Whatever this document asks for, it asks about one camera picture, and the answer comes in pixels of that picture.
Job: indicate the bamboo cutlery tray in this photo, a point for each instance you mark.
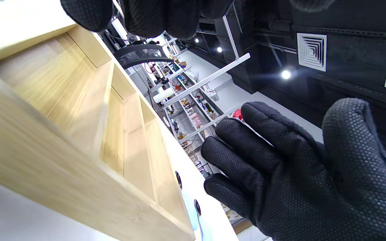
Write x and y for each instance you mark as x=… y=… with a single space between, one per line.
x=62 y=117

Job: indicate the white cylinder bottle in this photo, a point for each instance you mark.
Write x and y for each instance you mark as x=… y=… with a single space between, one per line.
x=163 y=95

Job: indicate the person's right hand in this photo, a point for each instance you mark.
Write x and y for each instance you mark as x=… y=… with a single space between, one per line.
x=313 y=187

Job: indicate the person's left hand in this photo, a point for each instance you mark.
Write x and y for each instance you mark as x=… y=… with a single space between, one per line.
x=152 y=16

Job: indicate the storage shelves with goods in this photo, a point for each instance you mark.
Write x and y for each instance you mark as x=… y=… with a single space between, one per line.
x=193 y=117

